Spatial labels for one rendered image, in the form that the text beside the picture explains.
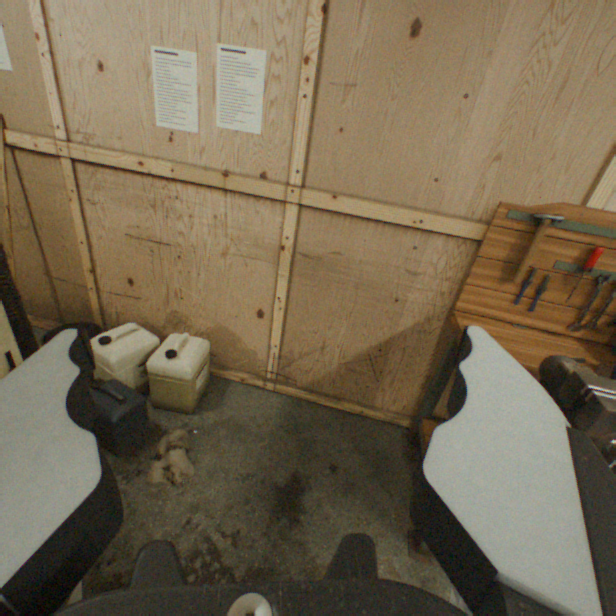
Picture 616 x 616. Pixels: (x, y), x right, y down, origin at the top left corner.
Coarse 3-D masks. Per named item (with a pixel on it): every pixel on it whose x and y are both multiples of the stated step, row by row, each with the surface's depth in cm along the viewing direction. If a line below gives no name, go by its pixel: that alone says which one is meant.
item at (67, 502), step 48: (0, 384) 8; (48, 384) 8; (0, 432) 7; (48, 432) 7; (0, 480) 6; (48, 480) 6; (96, 480) 6; (0, 528) 5; (48, 528) 5; (96, 528) 6; (0, 576) 5; (48, 576) 5
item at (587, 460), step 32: (576, 448) 7; (576, 480) 6; (608, 480) 6; (608, 512) 5; (608, 544) 5; (608, 576) 5; (480, 608) 5; (512, 608) 4; (544, 608) 4; (608, 608) 4
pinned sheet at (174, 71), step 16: (160, 48) 134; (160, 64) 136; (176, 64) 135; (192, 64) 134; (160, 80) 139; (176, 80) 138; (192, 80) 137; (160, 96) 142; (176, 96) 141; (192, 96) 140; (160, 112) 145; (176, 112) 144; (192, 112) 143; (176, 128) 147; (192, 128) 146
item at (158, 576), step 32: (160, 544) 5; (352, 544) 5; (160, 576) 5; (352, 576) 5; (64, 608) 4; (96, 608) 4; (128, 608) 4; (160, 608) 4; (192, 608) 4; (224, 608) 4; (256, 608) 4; (288, 608) 4; (320, 608) 4; (352, 608) 4; (384, 608) 4; (416, 608) 4; (448, 608) 4
